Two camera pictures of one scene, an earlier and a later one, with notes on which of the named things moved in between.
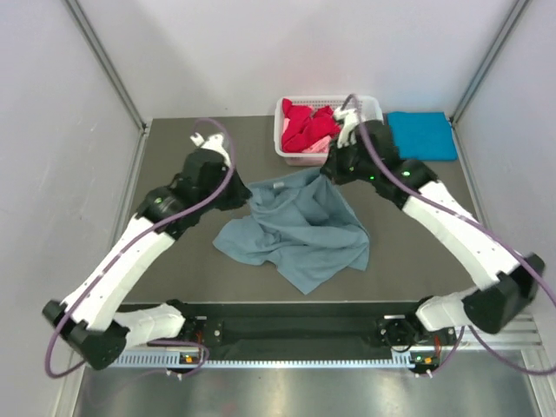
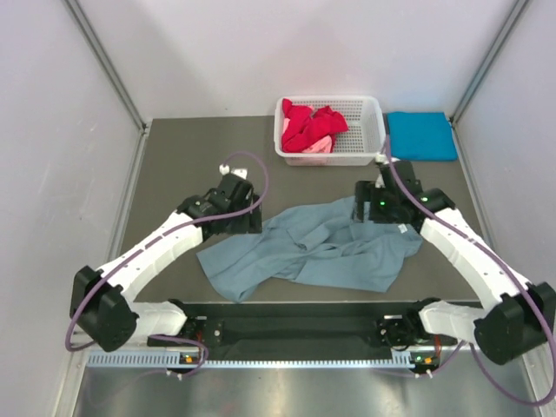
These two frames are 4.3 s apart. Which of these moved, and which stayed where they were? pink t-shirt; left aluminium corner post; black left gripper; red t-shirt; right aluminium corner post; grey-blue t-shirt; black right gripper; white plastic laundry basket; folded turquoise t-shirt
Moved: grey-blue t-shirt; black left gripper; black right gripper
Stayed: left aluminium corner post; white plastic laundry basket; folded turquoise t-shirt; right aluminium corner post; pink t-shirt; red t-shirt
